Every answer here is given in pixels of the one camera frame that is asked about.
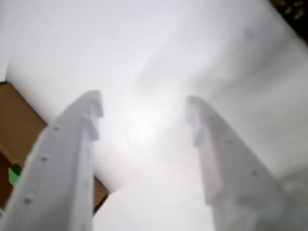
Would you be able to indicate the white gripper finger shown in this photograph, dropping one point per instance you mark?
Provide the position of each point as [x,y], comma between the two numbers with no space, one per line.
[233,173]
[60,168]

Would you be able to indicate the green cube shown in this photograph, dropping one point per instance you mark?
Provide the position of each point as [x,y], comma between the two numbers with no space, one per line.
[14,175]

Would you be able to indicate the brown cardboard box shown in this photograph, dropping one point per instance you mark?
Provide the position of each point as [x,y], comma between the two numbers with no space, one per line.
[19,120]

